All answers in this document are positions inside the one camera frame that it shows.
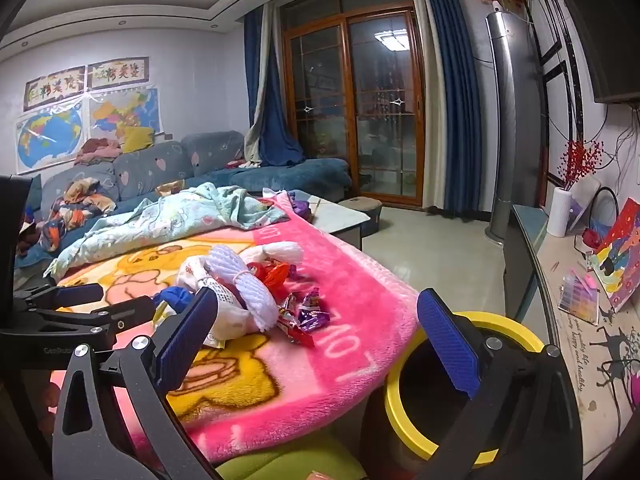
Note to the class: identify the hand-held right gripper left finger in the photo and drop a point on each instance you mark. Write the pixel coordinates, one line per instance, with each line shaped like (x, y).
(182, 340)

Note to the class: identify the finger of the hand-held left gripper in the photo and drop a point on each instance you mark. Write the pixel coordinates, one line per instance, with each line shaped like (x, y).
(125, 315)
(80, 294)

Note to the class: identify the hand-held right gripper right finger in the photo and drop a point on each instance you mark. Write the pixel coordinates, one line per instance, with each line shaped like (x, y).
(447, 345)

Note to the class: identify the blue plastic wrapper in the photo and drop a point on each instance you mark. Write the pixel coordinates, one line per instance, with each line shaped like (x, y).
(172, 302)

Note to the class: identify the white plastic bag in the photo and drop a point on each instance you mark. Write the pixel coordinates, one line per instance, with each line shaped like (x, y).
(230, 317)

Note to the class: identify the yellow rimmed black trash bin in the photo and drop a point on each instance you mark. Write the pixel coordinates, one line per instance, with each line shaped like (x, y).
(395, 410)

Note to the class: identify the red plastic bag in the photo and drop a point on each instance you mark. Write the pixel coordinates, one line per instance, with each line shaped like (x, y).
(272, 275)

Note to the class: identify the red striped candy wrapper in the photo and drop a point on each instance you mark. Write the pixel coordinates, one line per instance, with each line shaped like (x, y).
(295, 332)

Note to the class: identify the brown snack wrapper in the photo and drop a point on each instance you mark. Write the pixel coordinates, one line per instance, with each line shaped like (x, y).
(290, 305)

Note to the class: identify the silver purple candy wrapper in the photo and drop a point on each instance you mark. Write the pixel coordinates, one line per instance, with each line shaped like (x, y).
(292, 271)

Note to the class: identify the white foam fruit net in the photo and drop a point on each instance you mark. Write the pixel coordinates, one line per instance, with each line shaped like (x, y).
(280, 251)

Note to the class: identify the purple snack wrapper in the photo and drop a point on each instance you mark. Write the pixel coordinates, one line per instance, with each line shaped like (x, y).
(312, 315)

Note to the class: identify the orange patterned blanket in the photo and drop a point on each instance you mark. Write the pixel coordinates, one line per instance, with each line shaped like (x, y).
(75, 210)

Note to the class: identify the light blue printed quilt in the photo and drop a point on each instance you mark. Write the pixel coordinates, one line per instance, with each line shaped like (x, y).
(150, 225)

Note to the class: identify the pink printed fleece blanket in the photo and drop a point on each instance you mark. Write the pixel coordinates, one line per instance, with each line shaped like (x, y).
(350, 310)

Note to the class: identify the world map poster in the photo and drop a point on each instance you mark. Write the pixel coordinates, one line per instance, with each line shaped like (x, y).
(47, 135)

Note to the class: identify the dark television cabinet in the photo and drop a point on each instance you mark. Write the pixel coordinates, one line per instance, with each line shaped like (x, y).
(520, 260)

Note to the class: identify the pile of red clothes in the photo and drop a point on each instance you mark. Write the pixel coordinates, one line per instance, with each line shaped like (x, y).
(100, 151)

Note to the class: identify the clear bead organiser box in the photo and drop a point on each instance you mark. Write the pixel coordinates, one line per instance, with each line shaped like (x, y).
(579, 297)

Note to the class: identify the framed calligraphy banner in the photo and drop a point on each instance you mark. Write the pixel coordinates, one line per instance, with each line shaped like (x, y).
(52, 89)
(119, 72)

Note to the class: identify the dark round stool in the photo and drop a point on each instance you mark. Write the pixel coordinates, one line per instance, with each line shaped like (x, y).
(362, 210)

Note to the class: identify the yellow cushion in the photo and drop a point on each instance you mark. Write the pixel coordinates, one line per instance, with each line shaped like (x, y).
(138, 139)

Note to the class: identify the person's green fleece garment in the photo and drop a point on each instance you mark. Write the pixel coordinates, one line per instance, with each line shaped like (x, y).
(290, 460)

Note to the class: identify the grey coffee table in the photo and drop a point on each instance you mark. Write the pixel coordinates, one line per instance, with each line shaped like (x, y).
(340, 217)

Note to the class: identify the country map poster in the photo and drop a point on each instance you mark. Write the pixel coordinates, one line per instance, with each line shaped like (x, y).
(120, 110)

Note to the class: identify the purple bag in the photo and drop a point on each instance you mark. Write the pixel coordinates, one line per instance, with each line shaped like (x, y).
(301, 208)

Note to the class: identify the colourful portrait painting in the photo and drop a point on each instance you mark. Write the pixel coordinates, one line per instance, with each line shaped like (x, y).
(625, 255)

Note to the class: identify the white canvas board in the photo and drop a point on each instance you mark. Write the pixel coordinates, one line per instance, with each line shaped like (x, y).
(586, 197)

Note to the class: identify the blue grey heart-print sofa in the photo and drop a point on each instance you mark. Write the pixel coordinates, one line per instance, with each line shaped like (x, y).
(300, 172)

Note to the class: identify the silver tower air conditioner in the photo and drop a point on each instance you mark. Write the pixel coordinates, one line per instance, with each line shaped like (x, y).
(510, 135)

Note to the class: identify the blue and beige curtain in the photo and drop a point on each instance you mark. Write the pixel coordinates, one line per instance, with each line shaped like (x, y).
(277, 125)
(455, 85)

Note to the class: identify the wooden sliding glass door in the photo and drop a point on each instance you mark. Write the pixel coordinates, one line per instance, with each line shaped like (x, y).
(380, 110)

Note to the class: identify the wall-mounted black television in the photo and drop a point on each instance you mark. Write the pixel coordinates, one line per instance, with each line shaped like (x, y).
(595, 35)

